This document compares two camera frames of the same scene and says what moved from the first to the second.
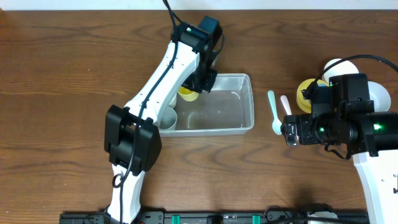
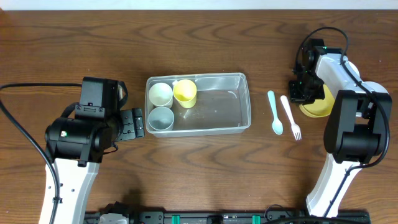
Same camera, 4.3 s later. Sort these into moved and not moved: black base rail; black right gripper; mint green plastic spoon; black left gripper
Moved: black right gripper; black left gripper
Not moved: mint green plastic spoon; black base rail
